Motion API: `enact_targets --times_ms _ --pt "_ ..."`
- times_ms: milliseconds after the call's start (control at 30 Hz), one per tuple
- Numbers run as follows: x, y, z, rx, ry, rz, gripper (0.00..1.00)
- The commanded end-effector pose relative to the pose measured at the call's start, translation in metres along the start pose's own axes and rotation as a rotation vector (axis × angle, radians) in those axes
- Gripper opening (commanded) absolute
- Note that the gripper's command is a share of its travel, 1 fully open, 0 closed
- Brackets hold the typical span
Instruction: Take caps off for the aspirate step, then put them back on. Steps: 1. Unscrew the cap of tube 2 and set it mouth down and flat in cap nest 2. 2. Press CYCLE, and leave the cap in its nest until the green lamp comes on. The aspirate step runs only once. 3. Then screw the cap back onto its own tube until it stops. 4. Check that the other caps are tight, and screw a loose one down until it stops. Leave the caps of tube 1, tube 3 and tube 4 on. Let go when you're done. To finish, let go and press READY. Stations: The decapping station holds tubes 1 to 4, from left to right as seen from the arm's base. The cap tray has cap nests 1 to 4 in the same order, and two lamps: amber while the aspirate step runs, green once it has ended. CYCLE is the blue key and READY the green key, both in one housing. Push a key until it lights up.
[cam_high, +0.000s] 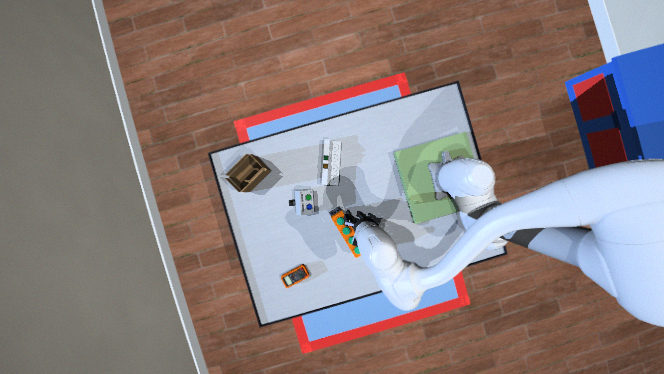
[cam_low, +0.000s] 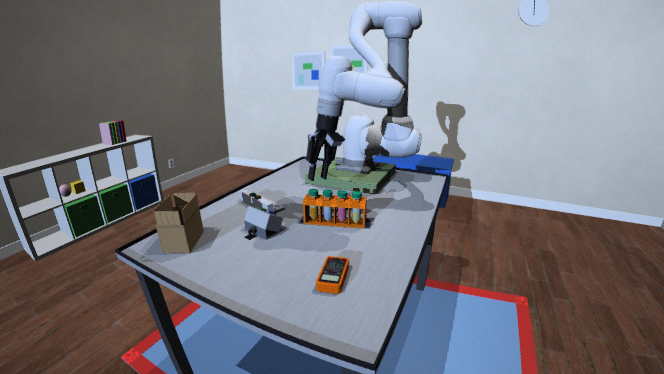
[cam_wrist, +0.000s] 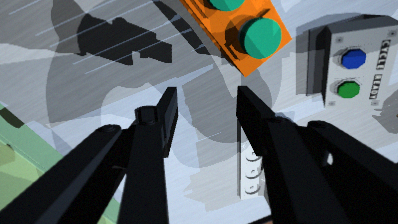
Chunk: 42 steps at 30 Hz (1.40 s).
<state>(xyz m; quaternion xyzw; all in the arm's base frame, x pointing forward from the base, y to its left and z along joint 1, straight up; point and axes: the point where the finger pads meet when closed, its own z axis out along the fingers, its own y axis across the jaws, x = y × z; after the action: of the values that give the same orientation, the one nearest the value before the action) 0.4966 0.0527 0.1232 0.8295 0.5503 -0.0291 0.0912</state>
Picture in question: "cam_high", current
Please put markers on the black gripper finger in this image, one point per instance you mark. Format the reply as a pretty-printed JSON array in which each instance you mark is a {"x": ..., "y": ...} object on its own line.
[
  {"x": 361, "y": 216},
  {"x": 348, "y": 216}
]

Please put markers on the orange multimeter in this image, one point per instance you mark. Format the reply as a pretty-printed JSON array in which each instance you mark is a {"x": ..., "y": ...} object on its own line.
[{"x": 295, "y": 275}]

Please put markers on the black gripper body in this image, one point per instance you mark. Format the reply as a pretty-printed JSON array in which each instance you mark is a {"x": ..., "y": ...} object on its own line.
[{"x": 356, "y": 223}]

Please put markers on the brown cardboard box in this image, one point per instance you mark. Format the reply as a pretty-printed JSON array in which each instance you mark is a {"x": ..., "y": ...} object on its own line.
[{"x": 246, "y": 174}]

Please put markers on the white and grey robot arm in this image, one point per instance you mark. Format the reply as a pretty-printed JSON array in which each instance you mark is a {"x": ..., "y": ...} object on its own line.
[{"x": 622, "y": 202}]

